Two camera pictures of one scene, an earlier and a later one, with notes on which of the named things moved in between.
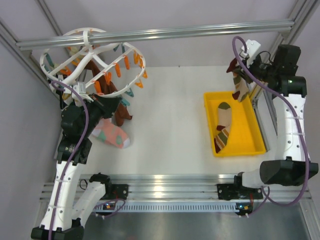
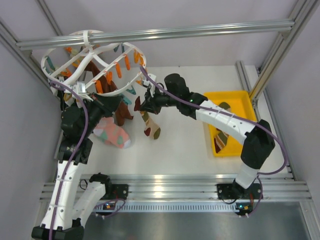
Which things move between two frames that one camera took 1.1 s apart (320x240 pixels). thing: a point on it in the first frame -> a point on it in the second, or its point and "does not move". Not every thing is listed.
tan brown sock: [241, 86] -> [151, 129]
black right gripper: [245, 76] -> [150, 104]
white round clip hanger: [107, 70] does not move
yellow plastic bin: [245, 137] does not move
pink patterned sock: [107, 132] does not move
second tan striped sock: [224, 119] does not move
